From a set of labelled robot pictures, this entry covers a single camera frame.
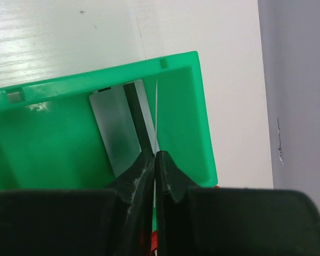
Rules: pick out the middle red plastic bin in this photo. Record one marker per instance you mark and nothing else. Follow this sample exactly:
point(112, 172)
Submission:
point(154, 240)

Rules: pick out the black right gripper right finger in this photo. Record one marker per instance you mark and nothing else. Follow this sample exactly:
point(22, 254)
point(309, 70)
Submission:
point(256, 221)

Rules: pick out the green plastic bin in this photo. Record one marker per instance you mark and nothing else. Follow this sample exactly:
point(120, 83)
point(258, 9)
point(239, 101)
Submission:
point(49, 137)

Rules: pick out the silver card from holder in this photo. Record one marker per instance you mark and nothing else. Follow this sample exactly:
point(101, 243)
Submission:
point(155, 127)

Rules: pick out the silver credit card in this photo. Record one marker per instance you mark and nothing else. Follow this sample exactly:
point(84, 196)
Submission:
point(124, 120)

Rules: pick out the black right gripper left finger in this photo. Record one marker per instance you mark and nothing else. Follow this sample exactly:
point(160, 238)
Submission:
point(114, 220)

